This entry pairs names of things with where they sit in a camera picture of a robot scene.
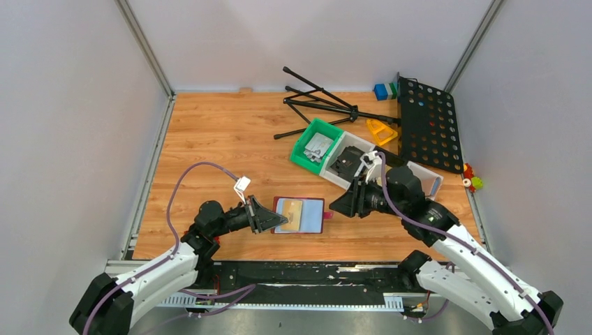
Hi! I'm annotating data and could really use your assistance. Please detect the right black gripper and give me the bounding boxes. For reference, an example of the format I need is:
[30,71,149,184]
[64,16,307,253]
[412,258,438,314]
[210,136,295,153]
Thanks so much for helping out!
[328,175,404,219]

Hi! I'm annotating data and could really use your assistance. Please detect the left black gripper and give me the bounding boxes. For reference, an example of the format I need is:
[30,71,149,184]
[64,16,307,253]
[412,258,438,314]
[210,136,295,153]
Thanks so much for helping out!
[211,194,288,238]

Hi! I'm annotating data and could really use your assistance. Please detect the red leather card holder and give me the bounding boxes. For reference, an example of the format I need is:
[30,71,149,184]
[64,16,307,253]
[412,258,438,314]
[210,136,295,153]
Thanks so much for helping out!
[272,197,334,235]

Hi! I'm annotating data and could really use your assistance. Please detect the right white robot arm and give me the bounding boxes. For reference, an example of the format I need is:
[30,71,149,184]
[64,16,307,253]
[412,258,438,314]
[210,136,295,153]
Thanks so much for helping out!
[330,164,563,334]

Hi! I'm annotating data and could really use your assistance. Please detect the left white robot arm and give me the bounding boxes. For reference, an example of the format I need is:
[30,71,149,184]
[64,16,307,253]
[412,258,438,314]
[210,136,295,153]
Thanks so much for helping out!
[68,195,288,334]

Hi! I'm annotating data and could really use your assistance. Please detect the black parts in bin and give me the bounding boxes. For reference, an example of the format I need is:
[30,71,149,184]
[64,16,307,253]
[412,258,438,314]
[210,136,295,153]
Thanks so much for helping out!
[330,146,364,181]

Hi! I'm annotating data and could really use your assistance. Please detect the white bin with black parts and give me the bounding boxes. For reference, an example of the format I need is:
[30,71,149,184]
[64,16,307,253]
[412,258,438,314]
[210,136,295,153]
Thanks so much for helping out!
[319,132,376,190]

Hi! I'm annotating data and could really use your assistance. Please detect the black plastic bin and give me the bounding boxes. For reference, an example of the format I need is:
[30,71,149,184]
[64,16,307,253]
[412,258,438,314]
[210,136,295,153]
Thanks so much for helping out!
[375,146,408,168]

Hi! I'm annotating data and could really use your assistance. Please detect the green plastic bin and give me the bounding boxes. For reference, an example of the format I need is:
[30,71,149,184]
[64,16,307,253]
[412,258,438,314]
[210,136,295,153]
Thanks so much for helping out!
[290,119,344,175]

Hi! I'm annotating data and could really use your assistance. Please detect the grey metal parts in bin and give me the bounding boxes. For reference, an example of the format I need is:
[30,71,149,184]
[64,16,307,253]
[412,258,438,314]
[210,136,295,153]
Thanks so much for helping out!
[304,133,334,163]

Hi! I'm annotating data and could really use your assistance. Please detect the yellow plastic triangle piece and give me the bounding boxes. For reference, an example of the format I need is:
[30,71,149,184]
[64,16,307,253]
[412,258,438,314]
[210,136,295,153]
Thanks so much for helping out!
[366,119,399,146]

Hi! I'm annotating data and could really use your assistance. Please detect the white bin at end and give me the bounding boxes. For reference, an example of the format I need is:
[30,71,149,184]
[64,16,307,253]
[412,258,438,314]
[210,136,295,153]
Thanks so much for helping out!
[407,161,443,200]

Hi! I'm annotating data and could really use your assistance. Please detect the black folding tripod stand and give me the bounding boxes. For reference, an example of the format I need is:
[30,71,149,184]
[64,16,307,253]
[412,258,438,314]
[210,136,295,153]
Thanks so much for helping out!
[282,66,401,126]

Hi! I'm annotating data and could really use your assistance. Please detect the black perforated metal panel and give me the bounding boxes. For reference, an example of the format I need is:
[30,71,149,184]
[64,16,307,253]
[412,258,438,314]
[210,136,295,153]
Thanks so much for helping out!
[397,76,464,174]

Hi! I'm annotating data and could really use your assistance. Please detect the blue toy block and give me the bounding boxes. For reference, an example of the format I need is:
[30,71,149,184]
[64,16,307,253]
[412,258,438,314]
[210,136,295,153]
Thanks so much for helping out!
[373,83,393,101]

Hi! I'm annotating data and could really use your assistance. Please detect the green toy block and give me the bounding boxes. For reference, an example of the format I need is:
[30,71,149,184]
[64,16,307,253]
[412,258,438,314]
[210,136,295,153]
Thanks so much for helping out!
[389,82,399,99]

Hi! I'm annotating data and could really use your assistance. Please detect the colourful small toy pile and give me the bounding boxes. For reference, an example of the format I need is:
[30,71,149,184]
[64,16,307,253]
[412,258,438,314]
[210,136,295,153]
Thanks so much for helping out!
[462,163,484,193]

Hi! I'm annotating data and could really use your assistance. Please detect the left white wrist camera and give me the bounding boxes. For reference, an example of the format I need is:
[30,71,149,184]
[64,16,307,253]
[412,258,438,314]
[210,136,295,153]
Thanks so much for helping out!
[233,176,251,204]

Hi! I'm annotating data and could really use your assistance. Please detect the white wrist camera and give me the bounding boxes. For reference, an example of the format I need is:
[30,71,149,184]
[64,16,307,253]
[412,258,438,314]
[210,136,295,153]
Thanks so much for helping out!
[360,150,383,184]
[233,176,251,204]

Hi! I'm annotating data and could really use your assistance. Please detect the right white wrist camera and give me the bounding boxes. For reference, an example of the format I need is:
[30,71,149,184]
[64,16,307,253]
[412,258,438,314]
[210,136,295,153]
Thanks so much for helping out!
[360,150,383,184]

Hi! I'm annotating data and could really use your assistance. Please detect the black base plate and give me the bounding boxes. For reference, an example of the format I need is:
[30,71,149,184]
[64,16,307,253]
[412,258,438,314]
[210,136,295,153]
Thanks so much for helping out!
[191,261,427,306]

